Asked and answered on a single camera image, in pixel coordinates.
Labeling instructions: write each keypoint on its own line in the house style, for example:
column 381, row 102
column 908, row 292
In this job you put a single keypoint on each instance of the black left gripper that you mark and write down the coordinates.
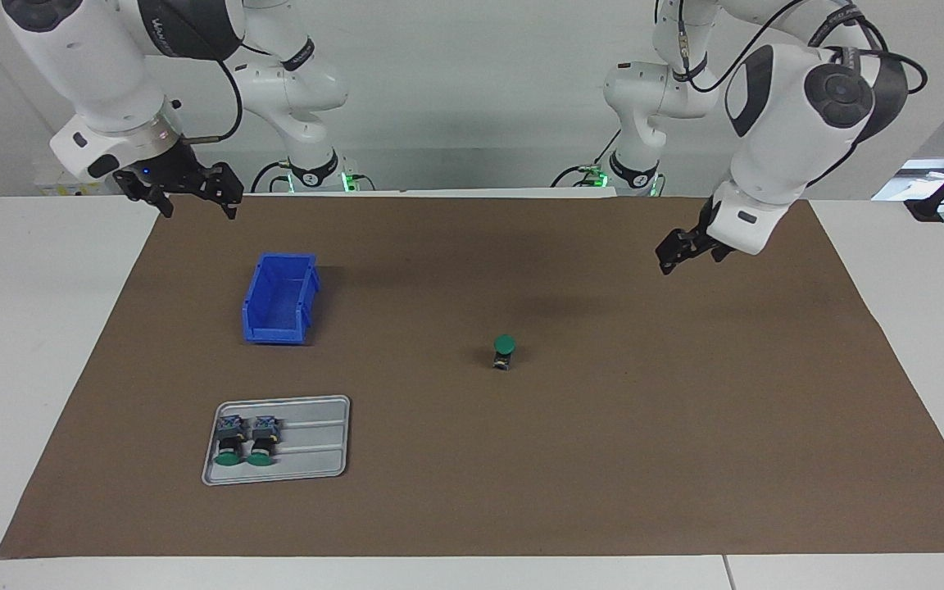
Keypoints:
column 710, row 233

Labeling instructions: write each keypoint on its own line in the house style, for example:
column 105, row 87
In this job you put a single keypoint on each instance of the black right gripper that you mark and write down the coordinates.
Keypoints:
column 169, row 174

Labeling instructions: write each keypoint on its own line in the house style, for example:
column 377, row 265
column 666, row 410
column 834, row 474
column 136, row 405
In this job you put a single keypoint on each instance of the green push button switch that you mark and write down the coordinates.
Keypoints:
column 261, row 442
column 229, row 442
column 505, row 342

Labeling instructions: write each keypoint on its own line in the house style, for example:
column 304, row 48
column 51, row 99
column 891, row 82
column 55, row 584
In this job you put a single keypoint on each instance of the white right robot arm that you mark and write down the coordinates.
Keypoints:
column 87, row 74

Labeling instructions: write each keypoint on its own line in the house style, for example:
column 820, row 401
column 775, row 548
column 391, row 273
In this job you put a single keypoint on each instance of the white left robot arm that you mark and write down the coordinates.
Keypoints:
column 775, row 147

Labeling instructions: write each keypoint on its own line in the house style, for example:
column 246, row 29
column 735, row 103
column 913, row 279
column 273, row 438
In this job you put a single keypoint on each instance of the white yellow box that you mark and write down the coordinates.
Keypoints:
column 54, row 187

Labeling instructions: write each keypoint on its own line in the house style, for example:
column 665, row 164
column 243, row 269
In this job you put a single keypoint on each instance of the blue plastic storage bin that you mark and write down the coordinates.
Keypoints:
column 275, row 328

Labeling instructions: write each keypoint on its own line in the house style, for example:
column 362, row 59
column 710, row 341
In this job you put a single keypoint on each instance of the brown table mat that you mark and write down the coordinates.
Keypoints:
column 521, row 459

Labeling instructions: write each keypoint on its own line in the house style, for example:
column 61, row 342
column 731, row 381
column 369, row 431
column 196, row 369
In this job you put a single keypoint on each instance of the silver metal tray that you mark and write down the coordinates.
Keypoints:
column 316, row 459

